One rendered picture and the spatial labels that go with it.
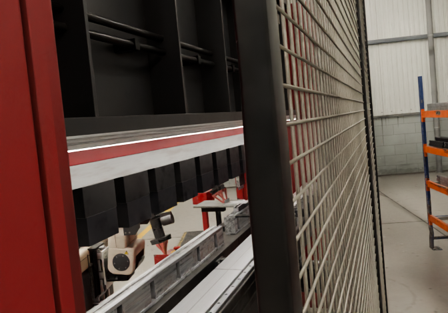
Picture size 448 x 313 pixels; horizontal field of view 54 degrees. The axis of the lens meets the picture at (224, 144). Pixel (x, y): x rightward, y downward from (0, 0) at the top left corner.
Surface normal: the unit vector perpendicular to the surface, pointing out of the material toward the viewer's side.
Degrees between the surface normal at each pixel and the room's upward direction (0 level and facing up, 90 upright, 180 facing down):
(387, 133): 90
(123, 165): 90
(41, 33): 90
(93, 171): 90
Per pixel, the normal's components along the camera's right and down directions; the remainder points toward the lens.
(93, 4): 0.94, -0.07
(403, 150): -0.11, 0.06
